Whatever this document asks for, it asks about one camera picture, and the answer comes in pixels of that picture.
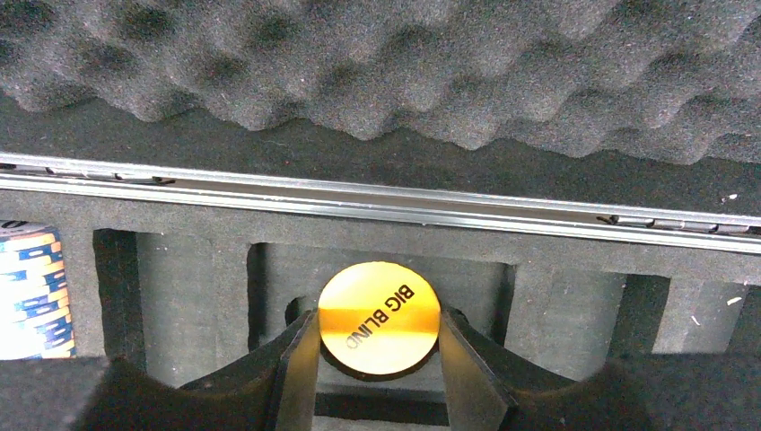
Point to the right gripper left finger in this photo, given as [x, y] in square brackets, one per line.
[272, 387]

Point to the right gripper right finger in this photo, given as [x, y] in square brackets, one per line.
[482, 379]

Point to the yellow dealer button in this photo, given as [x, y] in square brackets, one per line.
[379, 318]

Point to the black poker set case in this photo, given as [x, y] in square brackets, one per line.
[581, 179]

